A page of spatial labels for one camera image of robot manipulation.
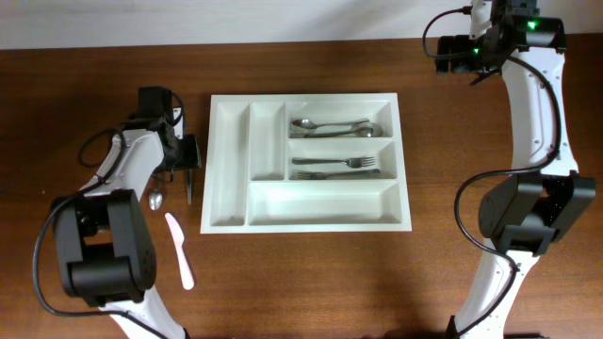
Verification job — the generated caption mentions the steel tablespoon long handle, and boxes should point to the steel tablespoon long handle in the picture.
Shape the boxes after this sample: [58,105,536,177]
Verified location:
[290,119,369,136]

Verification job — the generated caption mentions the large steel fork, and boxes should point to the large steel fork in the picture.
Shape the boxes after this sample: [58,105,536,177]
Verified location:
[289,169,382,180]

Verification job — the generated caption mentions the small steel fork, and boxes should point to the small steel fork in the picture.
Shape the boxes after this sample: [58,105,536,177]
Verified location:
[291,156,376,169]

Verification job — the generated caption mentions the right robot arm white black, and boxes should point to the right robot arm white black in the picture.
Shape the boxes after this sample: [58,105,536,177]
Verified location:
[432,0,595,338]

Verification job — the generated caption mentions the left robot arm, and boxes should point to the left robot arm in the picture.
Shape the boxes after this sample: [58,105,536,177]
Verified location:
[35,87,202,338]

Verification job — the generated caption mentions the small steel measuring spoon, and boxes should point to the small steel measuring spoon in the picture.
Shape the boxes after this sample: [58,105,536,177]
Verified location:
[185,169,192,205]

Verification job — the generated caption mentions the small steel spoon left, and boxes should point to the small steel spoon left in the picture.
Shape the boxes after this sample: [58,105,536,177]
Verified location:
[148,173,164,211]

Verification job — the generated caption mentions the white plastic cutlery tray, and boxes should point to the white plastic cutlery tray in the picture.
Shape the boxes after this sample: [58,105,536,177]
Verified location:
[200,93,412,234]

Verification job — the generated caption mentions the white plastic knife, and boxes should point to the white plastic knife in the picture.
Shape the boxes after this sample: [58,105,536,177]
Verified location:
[164,213,195,290]

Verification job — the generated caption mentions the black left camera cable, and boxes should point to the black left camera cable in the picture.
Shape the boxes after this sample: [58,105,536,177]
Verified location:
[31,91,187,339]

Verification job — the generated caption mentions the black camera cable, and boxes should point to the black camera cable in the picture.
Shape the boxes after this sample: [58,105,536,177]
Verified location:
[421,5,564,338]
[31,91,187,339]

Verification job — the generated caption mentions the black right camera cable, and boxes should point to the black right camera cable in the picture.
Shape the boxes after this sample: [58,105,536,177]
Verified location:
[421,5,564,338]

